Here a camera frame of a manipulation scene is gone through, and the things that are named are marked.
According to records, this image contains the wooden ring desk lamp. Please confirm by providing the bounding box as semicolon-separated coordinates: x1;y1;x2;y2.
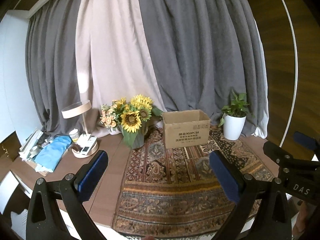
61;100;98;159

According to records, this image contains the brown cardboard box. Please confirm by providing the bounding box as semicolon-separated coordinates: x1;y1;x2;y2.
162;109;210;149

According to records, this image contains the white paper cup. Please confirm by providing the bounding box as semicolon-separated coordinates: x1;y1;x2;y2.
69;128;80;142

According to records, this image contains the beige curtain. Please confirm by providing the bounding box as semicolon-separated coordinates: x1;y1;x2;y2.
75;0;165;138

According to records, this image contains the white pot green plant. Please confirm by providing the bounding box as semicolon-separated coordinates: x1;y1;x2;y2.
219;89;250;141

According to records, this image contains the grey curtain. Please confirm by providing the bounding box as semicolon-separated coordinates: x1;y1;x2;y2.
25;0;268;138

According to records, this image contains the peach flower bouquet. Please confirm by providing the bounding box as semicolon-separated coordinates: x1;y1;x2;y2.
99;100;121;135

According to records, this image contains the blue cloth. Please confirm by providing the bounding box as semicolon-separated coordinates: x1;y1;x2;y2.
34;135;72;172

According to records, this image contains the pale green ribbed vase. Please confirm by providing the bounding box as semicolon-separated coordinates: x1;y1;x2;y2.
120;122;148;149

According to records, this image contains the white arc floor lamp pole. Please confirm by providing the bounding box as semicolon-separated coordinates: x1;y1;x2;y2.
270;0;299;151

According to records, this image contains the sunflower bouquet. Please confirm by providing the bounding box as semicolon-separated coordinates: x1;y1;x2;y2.
120;94;163;133

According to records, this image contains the patterned oriental rug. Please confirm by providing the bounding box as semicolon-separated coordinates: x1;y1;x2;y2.
112;127;273;238

